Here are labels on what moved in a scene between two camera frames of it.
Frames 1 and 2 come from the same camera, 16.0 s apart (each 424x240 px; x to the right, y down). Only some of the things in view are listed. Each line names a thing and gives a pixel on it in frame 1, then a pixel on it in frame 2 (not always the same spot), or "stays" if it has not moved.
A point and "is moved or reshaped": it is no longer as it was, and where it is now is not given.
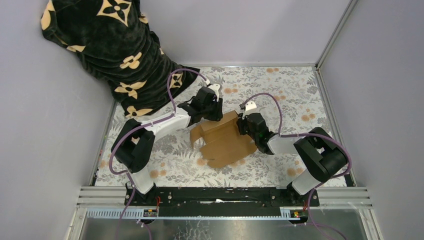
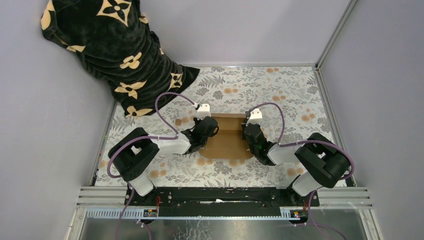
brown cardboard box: (221, 143) is moved or reshaped
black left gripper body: (212, 111) -> (197, 118)
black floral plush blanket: (111, 39) stays
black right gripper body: (244, 127) -> (248, 122)
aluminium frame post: (352, 3) stays
